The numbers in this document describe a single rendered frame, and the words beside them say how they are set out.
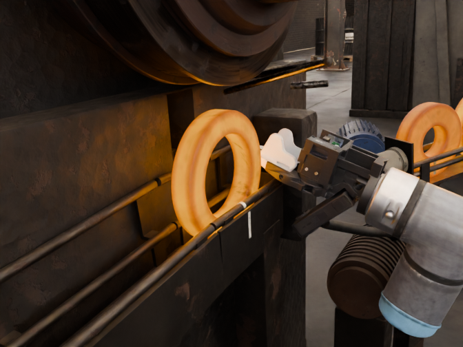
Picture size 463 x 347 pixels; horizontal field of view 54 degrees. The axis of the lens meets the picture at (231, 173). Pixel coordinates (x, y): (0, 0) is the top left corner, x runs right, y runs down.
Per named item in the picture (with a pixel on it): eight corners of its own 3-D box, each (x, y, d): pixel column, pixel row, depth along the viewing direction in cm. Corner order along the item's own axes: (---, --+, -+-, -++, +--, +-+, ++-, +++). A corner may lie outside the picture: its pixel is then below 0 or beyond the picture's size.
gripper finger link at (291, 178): (276, 154, 73) (325, 176, 69) (273, 164, 73) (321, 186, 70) (263, 162, 69) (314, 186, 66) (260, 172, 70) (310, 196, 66)
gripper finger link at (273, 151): (256, 120, 72) (308, 142, 69) (247, 153, 75) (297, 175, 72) (247, 124, 70) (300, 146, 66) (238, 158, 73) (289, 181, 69)
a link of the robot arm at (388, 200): (399, 220, 70) (385, 247, 62) (370, 207, 72) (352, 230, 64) (424, 171, 66) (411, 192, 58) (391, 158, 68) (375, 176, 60)
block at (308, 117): (251, 234, 89) (247, 113, 81) (269, 219, 95) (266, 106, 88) (302, 245, 83) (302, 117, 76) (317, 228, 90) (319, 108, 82)
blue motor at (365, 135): (334, 189, 266) (335, 133, 255) (331, 162, 319) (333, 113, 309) (388, 191, 260) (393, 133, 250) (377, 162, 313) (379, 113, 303)
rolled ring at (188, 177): (260, 100, 67) (241, 99, 69) (184, 125, 53) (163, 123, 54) (263, 213, 73) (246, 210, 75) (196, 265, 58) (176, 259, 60)
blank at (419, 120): (393, 111, 90) (406, 113, 87) (450, 94, 95) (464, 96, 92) (394, 182, 95) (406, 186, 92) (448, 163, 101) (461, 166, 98)
